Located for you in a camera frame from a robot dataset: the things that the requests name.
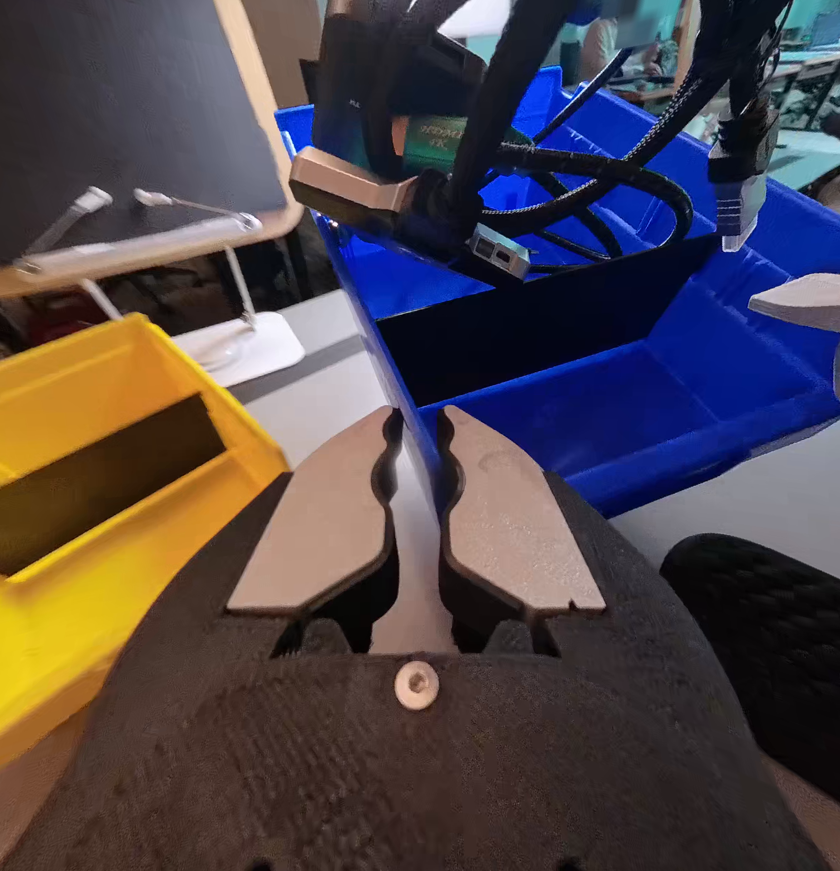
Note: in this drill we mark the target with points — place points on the small silver adapter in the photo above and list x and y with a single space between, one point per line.
498 252

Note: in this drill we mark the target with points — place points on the black adapter box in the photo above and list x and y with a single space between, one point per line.
345 88

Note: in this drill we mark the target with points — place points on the blue plastic bin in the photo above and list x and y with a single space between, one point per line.
597 422

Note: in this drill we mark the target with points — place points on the bronze metal hub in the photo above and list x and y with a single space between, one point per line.
345 187

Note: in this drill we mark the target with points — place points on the black chair armrest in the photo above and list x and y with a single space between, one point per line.
780 646

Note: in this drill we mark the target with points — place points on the black board with wooden rim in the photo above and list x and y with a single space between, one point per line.
120 102

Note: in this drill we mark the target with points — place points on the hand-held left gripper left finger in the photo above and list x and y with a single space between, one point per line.
324 531

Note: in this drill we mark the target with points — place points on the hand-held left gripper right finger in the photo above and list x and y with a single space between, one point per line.
515 537

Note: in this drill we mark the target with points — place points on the yellow plastic bin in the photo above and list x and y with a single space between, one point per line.
120 578

